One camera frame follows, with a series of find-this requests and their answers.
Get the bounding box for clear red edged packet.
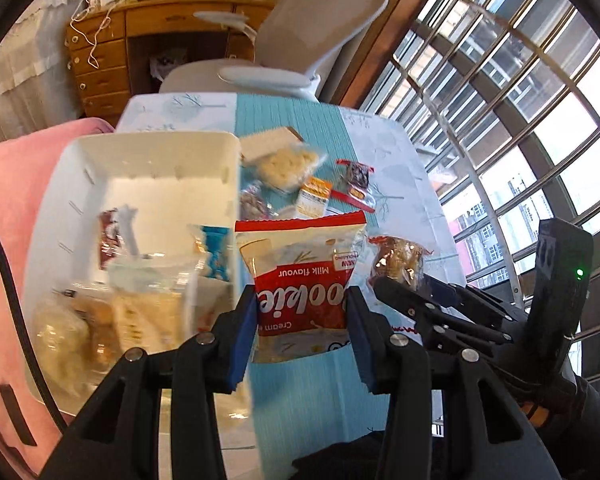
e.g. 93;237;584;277
334;158;377;212

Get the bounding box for black cable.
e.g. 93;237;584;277
0;210;73;443

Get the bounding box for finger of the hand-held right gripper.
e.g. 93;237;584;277
421;274;527;332
373;276;512;359

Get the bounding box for beige wafer packet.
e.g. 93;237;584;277
239;126;307;164

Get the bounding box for clear bag yellow cake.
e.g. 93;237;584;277
31;294;92;397

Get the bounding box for small orange snack packet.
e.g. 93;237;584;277
294;177;334;219

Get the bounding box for clear rice crisp packet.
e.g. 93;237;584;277
251;142;329;194

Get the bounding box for clear brown cake packet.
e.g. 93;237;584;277
366;234;432;292

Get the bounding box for white plastic storage box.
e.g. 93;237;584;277
22;131;242;412

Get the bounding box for white office chair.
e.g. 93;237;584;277
158;0;391;104

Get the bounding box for blue foil snack packet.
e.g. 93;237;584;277
199;225;232;282

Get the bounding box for sliced bread packet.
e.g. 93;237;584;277
106;254;202;357

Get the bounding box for wooden desk with drawers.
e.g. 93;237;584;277
65;0;282;127

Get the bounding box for white lace cloth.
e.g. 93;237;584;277
0;0;82;137

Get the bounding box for red white cookie packet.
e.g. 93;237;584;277
234;211;369;364

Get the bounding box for pink printed blanket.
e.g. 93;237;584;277
0;117;117;480

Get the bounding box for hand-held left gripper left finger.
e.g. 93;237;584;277
40;285;259;480

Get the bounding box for egg yolk pastry packet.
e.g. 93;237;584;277
79;294;117;363

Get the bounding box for red brown foil packet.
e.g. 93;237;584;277
97;207;142;272

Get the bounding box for white cable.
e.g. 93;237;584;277
71;0;118;70

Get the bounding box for clear nut snack packet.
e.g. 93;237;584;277
239;181;277;222

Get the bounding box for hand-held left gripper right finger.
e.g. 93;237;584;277
346;285;561;480

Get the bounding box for metal window grille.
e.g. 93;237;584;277
359;0;600;411

